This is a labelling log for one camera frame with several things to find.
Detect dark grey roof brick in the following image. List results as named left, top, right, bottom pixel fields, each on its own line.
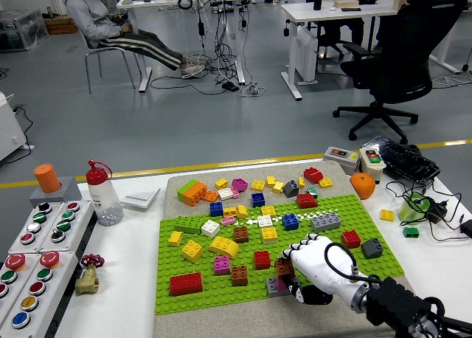
left=361, top=238, right=384, bottom=260

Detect black hanging desk cables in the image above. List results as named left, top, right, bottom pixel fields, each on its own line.
left=195, top=0, right=256, bottom=88

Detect lime green long brick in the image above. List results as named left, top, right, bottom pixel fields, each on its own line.
left=176, top=179, right=199, bottom=203

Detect black device clear case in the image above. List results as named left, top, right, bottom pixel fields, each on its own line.
left=361, top=135, right=441, bottom=186

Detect white computer case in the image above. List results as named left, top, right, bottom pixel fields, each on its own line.
left=294, top=26, right=319, bottom=86

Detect clear bottle red cap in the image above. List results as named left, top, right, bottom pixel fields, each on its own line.
left=86, top=159, right=125, bottom=227

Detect white cabinet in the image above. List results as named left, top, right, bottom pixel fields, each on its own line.
left=0, top=90, right=35, bottom=162

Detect brass valve red handwheel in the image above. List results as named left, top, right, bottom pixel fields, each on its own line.
left=74, top=254, right=106, bottom=297

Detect red long toy brick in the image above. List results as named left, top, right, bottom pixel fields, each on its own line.
left=169, top=272, right=204, bottom=297

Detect green long toy brick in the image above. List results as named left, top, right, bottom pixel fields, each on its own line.
left=173, top=215, right=205, bottom=235

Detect seated person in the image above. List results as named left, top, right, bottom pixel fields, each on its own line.
left=64, top=0, right=207, bottom=80

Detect emergency stop button box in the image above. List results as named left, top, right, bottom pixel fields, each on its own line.
left=0, top=252, right=41, bottom=323

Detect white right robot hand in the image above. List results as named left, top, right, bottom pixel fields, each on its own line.
left=281, top=232, right=370, bottom=307

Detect orange cylinder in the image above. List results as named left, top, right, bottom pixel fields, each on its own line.
left=33, top=163, right=62, bottom=194

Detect grey control box with knob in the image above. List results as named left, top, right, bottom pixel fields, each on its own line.
left=39, top=199, right=96, bottom=253

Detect clear plastic crate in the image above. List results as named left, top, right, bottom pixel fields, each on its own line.
left=0, top=7, right=51, bottom=52

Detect wooden crate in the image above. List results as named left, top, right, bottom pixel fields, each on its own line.
left=44, top=14, right=80, bottom=35

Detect black power adapter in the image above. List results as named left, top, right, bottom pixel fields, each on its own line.
left=427, top=199, right=450, bottom=224

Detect grey square block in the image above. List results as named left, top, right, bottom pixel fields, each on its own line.
left=29, top=176, right=83, bottom=208

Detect white two-button switch box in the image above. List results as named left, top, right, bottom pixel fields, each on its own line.
left=359, top=147, right=387, bottom=184

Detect grey long toy brick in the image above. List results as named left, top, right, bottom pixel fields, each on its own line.
left=310, top=212, right=342, bottom=233

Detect grey roof toy brick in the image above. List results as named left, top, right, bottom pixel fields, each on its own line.
left=283, top=179, right=301, bottom=199

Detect orange long brick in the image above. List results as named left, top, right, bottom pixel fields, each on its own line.
left=183, top=182, right=209, bottom=207

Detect yellow arch toy brick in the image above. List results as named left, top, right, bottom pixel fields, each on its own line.
left=208, top=235, right=240, bottom=260

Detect black office chair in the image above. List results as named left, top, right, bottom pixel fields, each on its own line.
left=331, top=0, right=470, bottom=145

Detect white wall switch plate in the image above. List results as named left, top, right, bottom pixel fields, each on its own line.
left=120, top=187, right=162, bottom=212

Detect beige foam mat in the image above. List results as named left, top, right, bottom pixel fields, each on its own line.
left=152, top=159, right=428, bottom=338

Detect grey metal chair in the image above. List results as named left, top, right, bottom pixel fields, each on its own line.
left=82, top=27, right=144, bottom=94

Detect orange fruit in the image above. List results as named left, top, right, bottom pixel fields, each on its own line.
left=349, top=172, right=377, bottom=201

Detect light green plastic cup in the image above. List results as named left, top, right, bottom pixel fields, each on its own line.
left=398, top=191, right=431, bottom=223

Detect grey four-button control box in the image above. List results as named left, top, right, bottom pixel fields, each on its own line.
left=7, top=200, right=65, bottom=255

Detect green studded baseplate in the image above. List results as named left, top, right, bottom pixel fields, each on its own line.
left=154, top=193, right=406, bottom=316

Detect grey base toy brick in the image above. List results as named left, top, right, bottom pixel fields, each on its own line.
left=267, top=277, right=296, bottom=299

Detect grey two-button switch box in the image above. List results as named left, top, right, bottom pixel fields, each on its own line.
left=323, top=145, right=361, bottom=176

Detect button box yellow blue buttons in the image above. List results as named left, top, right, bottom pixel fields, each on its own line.
left=0, top=249, right=81, bottom=338

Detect thin black cable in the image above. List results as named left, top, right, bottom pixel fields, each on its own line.
left=385, top=179, right=472, bottom=243

